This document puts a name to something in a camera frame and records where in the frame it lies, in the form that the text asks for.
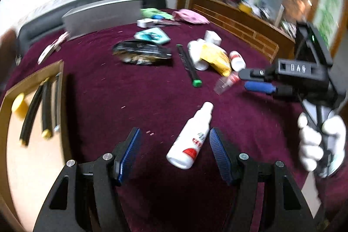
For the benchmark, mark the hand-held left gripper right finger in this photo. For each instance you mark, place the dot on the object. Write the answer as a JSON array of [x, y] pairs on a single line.
[[219, 153]]

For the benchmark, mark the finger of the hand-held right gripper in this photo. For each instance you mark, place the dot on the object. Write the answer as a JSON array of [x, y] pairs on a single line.
[[255, 73], [258, 87]]

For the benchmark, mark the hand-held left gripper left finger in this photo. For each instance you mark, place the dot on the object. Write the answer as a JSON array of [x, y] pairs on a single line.
[[130, 153]]

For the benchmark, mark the white medicine bottle red label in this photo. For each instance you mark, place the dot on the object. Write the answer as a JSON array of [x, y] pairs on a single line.
[[237, 60]]

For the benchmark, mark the white spray bottle red label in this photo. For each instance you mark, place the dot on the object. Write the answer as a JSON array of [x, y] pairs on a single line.
[[190, 142]]

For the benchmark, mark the clear cup red contents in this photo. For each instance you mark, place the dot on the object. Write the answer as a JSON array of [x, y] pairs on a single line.
[[225, 84]]

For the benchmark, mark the large white plastic bottle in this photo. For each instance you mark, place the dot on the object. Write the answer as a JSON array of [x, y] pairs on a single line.
[[197, 55]]

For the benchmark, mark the black tube green cap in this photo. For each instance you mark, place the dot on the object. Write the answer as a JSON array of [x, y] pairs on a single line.
[[187, 66]]

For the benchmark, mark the black snack bag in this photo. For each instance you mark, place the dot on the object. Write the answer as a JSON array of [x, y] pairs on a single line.
[[141, 51]]

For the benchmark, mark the wooden tray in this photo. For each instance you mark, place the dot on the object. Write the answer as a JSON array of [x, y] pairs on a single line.
[[30, 175]]

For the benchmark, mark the person's right hand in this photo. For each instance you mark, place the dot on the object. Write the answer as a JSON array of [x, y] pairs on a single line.
[[308, 139]]

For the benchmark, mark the yellow packet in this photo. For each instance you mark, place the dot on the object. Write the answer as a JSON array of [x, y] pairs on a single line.
[[217, 59]]

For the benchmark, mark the wooden sideboard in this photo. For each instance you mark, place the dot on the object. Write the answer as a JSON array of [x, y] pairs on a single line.
[[244, 28]]

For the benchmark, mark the maroon tablecloth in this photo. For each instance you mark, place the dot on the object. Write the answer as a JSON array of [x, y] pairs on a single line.
[[152, 101]]

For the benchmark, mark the pink pouch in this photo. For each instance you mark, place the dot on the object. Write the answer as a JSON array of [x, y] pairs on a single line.
[[190, 16]]

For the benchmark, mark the thin black tube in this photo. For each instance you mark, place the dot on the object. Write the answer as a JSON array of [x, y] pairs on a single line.
[[57, 104]]

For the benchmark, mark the black tube yellow cap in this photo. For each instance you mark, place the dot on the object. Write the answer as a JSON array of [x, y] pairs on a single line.
[[46, 112], [31, 115]]

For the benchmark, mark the teal packet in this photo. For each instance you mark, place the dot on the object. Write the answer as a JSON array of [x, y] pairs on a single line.
[[152, 36]]

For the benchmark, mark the green cloth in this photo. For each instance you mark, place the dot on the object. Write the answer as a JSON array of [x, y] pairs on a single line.
[[152, 13]]

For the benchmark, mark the yellow-capped bottle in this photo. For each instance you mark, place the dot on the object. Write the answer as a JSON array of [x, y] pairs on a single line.
[[19, 107]]

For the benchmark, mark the small white box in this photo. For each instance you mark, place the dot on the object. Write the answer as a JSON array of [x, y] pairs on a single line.
[[144, 22]]

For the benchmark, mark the white card pack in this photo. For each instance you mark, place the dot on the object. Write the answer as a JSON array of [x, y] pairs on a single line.
[[53, 47]]

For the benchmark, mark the silver grey box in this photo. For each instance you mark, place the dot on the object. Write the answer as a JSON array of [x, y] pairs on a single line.
[[103, 14]]

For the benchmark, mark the black leather sofa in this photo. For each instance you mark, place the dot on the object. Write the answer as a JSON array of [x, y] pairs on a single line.
[[40, 28]]

